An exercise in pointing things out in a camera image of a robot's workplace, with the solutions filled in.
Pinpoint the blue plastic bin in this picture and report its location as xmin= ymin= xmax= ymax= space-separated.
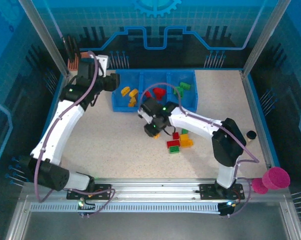
xmin=111 ymin=69 xmax=143 ymax=113
xmin=139 ymin=69 xmax=170 ymax=112
xmin=166 ymin=69 xmax=199 ymax=112

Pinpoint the beige utensil holder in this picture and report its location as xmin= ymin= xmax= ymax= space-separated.
xmin=66 ymin=51 xmax=91 ymax=76

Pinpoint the small black cap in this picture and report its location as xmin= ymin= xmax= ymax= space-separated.
xmin=245 ymin=130 xmax=258 ymax=145

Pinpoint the small pink cup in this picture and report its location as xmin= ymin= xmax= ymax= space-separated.
xmin=251 ymin=177 xmax=269 ymax=195

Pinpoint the large pink cup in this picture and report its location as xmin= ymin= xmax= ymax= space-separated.
xmin=262 ymin=166 xmax=291 ymax=190

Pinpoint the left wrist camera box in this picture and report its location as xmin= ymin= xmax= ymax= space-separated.
xmin=91 ymin=54 xmax=109 ymax=76

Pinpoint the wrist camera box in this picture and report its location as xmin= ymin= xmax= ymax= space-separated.
xmin=91 ymin=54 xmax=109 ymax=76
xmin=137 ymin=97 xmax=163 ymax=125

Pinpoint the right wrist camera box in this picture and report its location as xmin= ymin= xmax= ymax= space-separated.
xmin=137 ymin=97 xmax=163 ymax=125

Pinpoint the aluminium front rail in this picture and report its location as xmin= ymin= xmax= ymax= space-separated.
xmin=19 ymin=177 xmax=244 ymax=204

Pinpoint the white slotted cable duct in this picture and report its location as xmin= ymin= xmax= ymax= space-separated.
xmin=30 ymin=201 xmax=223 ymax=215

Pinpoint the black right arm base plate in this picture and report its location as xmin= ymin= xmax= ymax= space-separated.
xmin=199 ymin=183 xmax=245 ymax=201

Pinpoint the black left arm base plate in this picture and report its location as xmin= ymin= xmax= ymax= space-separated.
xmin=66 ymin=183 xmax=113 ymax=201

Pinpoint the aluminium frame post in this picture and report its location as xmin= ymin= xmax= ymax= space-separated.
xmin=17 ymin=0 xmax=70 ymax=77
xmin=242 ymin=0 xmax=292 ymax=74

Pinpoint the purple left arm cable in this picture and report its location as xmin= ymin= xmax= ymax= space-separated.
xmin=33 ymin=51 xmax=116 ymax=219

